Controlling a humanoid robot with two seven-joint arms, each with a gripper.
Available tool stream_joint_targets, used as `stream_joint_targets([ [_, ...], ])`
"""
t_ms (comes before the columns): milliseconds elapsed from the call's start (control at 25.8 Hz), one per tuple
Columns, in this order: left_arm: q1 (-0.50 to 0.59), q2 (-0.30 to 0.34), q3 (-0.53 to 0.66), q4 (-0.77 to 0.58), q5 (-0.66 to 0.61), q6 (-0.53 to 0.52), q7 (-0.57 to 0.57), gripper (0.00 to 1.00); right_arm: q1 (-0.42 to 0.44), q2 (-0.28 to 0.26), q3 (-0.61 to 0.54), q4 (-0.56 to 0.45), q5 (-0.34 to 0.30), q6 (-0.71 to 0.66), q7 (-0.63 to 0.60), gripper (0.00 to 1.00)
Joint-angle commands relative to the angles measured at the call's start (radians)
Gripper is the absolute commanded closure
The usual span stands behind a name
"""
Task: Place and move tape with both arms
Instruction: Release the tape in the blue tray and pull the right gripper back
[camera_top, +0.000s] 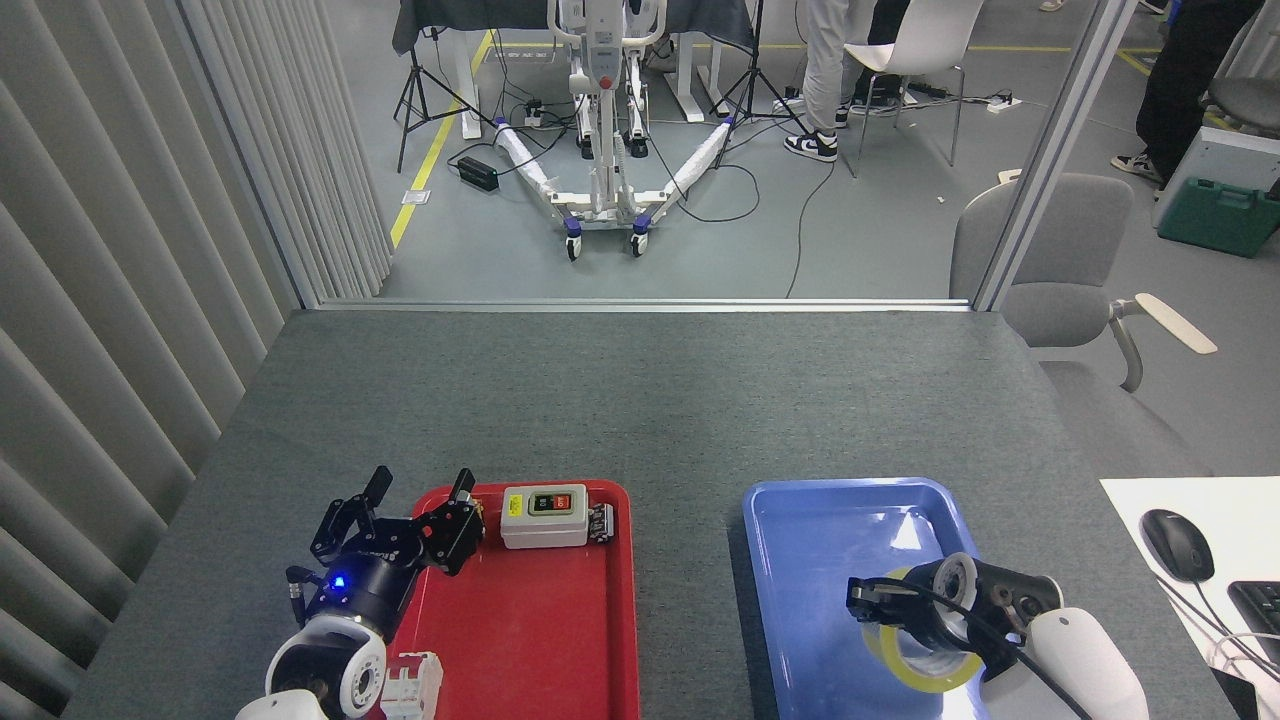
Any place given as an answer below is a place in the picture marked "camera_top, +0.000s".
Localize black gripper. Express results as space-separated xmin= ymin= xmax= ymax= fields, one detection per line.
xmin=848 ymin=577 xmax=991 ymax=663
xmin=305 ymin=466 xmax=486 ymax=631

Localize yellow tape roll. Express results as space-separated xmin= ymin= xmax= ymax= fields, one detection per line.
xmin=862 ymin=566 xmax=986 ymax=694

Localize blue plastic tray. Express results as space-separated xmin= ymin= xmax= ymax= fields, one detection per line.
xmin=742 ymin=477 xmax=1051 ymax=720

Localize white circuit breaker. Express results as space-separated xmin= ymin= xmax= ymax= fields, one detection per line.
xmin=380 ymin=651 xmax=444 ymax=720

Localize red plastic tray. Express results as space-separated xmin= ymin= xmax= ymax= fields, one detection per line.
xmin=367 ymin=480 xmax=641 ymax=720

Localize black computer mouse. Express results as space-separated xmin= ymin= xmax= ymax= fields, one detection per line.
xmin=1140 ymin=509 xmax=1215 ymax=584

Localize white desk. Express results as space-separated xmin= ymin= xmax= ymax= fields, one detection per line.
xmin=1100 ymin=477 xmax=1280 ymax=720

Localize black keyboard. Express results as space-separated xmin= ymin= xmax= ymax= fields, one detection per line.
xmin=1227 ymin=581 xmax=1280 ymax=666

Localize grey office chair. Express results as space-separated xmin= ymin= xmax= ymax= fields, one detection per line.
xmin=948 ymin=173 xmax=1219 ymax=479

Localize white stand on wheels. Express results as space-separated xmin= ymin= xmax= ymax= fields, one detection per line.
xmin=493 ymin=0 xmax=736 ymax=263

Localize black tripod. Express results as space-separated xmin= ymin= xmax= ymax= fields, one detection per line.
xmin=708 ymin=0 xmax=809 ymax=171
xmin=393 ymin=25 xmax=498 ymax=173

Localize green plastic case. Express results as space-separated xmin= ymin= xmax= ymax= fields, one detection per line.
xmin=1157 ymin=177 xmax=1280 ymax=259

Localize standing person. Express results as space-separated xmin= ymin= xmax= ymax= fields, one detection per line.
xmin=783 ymin=0 xmax=881 ymax=164

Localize white plastic chair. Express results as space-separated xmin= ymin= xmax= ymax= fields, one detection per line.
xmin=845 ymin=0 xmax=986 ymax=179

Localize grey box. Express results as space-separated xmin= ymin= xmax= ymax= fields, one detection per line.
xmin=1152 ymin=127 xmax=1280 ymax=231

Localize person in black trousers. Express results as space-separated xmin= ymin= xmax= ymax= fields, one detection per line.
xmin=1112 ymin=0 xmax=1266 ymax=185

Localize white switch box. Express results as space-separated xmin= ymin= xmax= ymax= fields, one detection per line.
xmin=500 ymin=485 xmax=589 ymax=550

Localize grey mouse cable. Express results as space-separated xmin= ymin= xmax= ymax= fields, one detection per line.
xmin=1158 ymin=575 xmax=1280 ymax=691

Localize black floor cable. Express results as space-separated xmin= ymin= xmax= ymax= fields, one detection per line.
xmin=785 ymin=160 xmax=837 ymax=299

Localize silver post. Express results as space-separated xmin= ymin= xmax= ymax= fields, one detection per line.
xmin=972 ymin=0 xmax=1141 ymax=313

